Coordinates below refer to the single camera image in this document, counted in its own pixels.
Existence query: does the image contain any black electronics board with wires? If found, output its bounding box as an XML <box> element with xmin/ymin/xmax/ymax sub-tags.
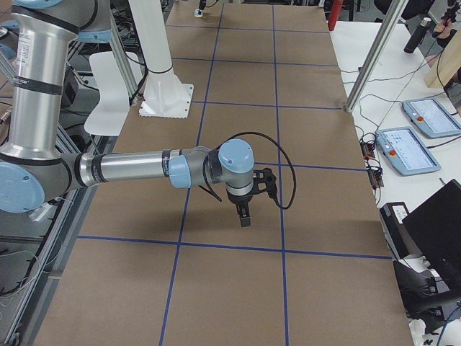
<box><xmin>359</xmin><ymin>133</ymin><xmax>384</xmax><ymax>190</ymax></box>

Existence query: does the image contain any blue and cream bell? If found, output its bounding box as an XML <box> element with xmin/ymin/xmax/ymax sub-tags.
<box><xmin>194</xmin><ymin>9</ymin><xmax>203</xmax><ymax>18</ymax></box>

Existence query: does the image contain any red cylinder bottle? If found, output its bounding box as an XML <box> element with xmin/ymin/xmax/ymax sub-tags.
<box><xmin>328</xmin><ymin>0</ymin><xmax>344</xmax><ymax>31</ymax></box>

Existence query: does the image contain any black power box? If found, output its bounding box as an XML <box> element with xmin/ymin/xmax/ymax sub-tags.
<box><xmin>380</xmin><ymin>202</ymin><xmax>412</xmax><ymax>258</ymax></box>

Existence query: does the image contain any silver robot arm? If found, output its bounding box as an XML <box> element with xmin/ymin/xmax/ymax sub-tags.
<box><xmin>1</xmin><ymin>1</ymin><xmax>255</xmax><ymax>226</ymax></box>

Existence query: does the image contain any white camera pole with base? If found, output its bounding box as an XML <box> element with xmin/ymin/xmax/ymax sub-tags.
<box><xmin>129</xmin><ymin>0</ymin><xmax>194</xmax><ymax>119</ymax></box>

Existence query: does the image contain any black water bottle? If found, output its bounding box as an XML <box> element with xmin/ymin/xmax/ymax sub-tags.
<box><xmin>403</xmin><ymin>17</ymin><xmax>432</xmax><ymax>53</ymax></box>

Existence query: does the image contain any far blue teach pendant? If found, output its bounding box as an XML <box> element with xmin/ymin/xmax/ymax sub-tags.
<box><xmin>402</xmin><ymin>97</ymin><xmax>460</xmax><ymax>138</ymax></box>

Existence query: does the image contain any black laptop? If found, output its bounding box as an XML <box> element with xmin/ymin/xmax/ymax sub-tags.
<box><xmin>403</xmin><ymin>179</ymin><xmax>460</xmax><ymax>289</ymax></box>

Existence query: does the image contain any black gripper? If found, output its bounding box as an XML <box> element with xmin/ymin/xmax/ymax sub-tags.
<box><xmin>226</xmin><ymin>191</ymin><xmax>253</xmax><ymax>226</ymax></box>

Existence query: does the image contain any aluminium frame post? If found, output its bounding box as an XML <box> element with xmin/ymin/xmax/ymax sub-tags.
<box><xmin>344</xmin><ymin>0</ymin><xmax>408</xmax><ymax>113</ymax></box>

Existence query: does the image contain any wooden board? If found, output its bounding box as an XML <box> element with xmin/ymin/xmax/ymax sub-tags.
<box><xmin>424</xmin><ymin>30</ymin><xmax>460</xmax><ymax>88</ymax></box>

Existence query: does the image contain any blue teach pendant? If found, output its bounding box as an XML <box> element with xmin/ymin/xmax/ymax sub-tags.
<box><xmin>402</xmin><ymin>97</ymin><xmax>460</xmax><ymax>138</ymax></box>
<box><xmin>375</xmin><ymin>127</ymin><xmax>441</xmax><ymax>176</ymax></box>

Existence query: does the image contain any black camera cable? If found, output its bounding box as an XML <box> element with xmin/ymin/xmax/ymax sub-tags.
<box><xmin>218</xmin><ymin>131</ymin><xmax>297</xmax><ymax>210</ymax></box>

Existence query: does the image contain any near blue teach pendant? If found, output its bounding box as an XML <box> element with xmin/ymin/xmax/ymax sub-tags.
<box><xmin>375</xmin><ymin>127</ymin><xmax>441</xmax><ymax>176</ymax></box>

